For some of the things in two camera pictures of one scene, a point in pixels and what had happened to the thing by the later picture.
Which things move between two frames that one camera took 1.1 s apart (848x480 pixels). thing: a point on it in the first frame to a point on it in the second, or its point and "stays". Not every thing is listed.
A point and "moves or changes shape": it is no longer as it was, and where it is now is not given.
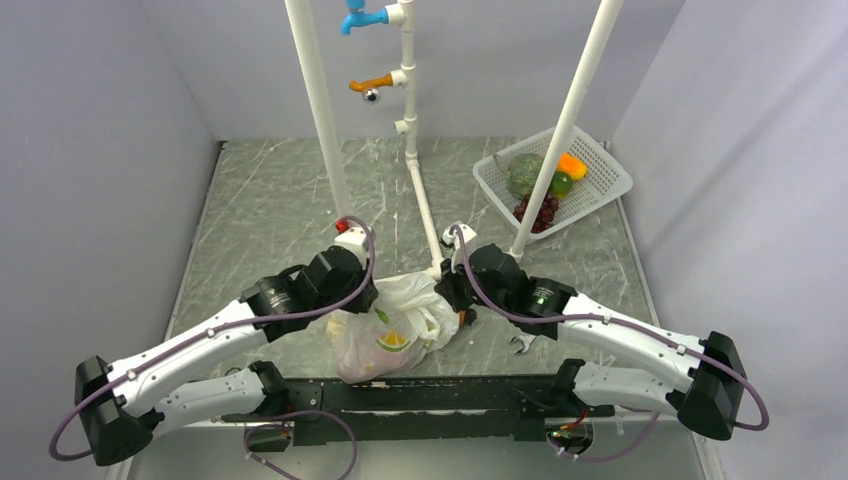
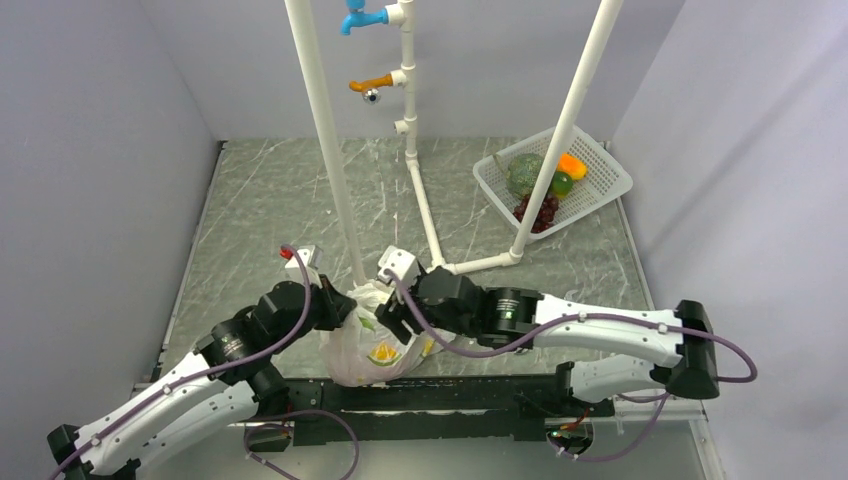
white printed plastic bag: [410, 317] moves or changes shape
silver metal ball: [371, 95] stays
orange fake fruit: [572, 165] stays
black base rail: [422, 408] stays
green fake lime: [562, 183] stays
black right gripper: [449, 285] to [392, 315]
